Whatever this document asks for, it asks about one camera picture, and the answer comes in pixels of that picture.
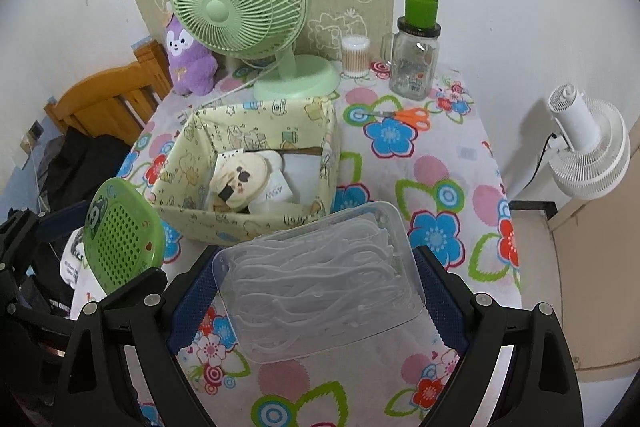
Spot glass mug jar green lid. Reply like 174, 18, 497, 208
381, 0, 442, 100

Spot purple plush toy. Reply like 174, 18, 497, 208
165, 14, 219, 96

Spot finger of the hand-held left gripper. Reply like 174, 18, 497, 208
102, 268, 168, 305
0, 201, 91, 268

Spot wall socket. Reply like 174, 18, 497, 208
22, 119, 43, 148

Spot yellow printed storage box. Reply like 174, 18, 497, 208
151, 97, 342, 244

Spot clear floss pick box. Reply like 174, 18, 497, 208
211, 201, 426, 364

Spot cotton swab container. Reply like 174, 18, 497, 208
341, 35, 372, 80

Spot white printed bag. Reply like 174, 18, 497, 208
57, 227, 96, 293

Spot white standing fan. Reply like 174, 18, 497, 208
507, 87, 632, 200

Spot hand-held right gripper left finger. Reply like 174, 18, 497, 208
50, 247, 221, 427

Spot white charger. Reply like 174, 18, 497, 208
248, 167, 296, 215

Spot orange handled scissors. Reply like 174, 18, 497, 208
359, 108, 432, 132

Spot black fan cable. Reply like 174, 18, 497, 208
529, 132, 556, 198

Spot cream bear shaped case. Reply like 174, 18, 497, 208
207, 155, 273, 212

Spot wooden chair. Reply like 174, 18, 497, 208
44, 42, 173, 148

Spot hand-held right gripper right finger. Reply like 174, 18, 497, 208
414, 245, 586, 427

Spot green desk fan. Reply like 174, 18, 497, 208
168, 0, 341, 102

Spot small white printed box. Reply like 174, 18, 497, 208
212, 150, 246, 178

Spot black clothing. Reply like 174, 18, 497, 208
35, 127, 133, 218

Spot white fan cable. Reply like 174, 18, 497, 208
200, 57, 281, 108

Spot green perforated box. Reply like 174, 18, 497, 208
82, 177, 166, 295

